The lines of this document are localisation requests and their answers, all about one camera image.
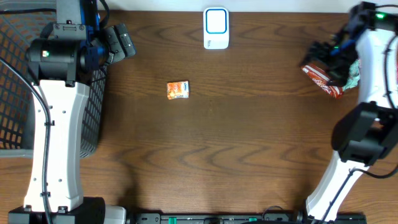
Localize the orange chocolate bar wrapper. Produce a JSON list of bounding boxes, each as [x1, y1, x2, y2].
[[300, 63, 344, 99]]

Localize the teal snack packet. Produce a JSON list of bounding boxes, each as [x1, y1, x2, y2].
[[343, 59, 360, 91]]

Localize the small orange snack packet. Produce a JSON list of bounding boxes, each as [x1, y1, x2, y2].
[[167, 81, 190, 100]]

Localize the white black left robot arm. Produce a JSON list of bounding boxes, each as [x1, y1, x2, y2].
[[8, 1, 136, 224]]

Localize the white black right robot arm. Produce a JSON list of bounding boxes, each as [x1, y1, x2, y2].
[[290, 2, 397, 223]]

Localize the white barcode scanner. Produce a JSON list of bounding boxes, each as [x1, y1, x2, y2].
[[203, 7, 229, 50]]

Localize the dark grey plastic basket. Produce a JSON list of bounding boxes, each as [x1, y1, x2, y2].
[[1, 0, 106, 159]]

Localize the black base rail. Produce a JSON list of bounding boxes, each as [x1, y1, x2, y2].
[[133, 212, 368, 224]]

